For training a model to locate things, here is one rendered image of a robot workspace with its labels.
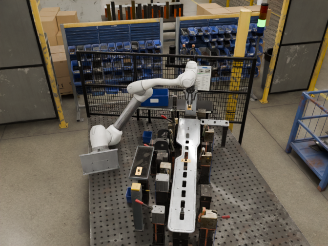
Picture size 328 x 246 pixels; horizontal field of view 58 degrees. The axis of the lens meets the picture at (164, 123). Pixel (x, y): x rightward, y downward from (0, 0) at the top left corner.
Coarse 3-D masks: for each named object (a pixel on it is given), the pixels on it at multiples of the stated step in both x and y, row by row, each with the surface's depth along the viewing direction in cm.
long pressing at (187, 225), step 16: (192, 128) 295; (192, 144) 273; (176, 160) 255; (192, 160) 256; (176, 176) 239; (192, 176) 239; (176, 192) 225; (192, 192) 225; (176, 208) 213; (192, 208) 213; (176, 224) 202; (192, 224) 202
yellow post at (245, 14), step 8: (240, 16) 285; (248, 16) 283; (240, 24) 288; (248, 24) 287; (240, 32) 292; (240, 40) 297; (240, 48) 301; (240, 56) 306; (232, 64) 319; (240, 72) 316; (232, 80) 322; (232, 88) 327; (232, 96) 332; (232, 104) 338; (232, 112) 344; (232, 120) 350; (232, 128) 357
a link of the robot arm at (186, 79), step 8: (184, 72) 248; (192, 72) 247; (144, 80) 275; (152, 80) 271; (160, 80) 264; (168, 80) 255; (176, 80) 249; (184, 80) 239; (192, 80) 241; (144, 88) 275
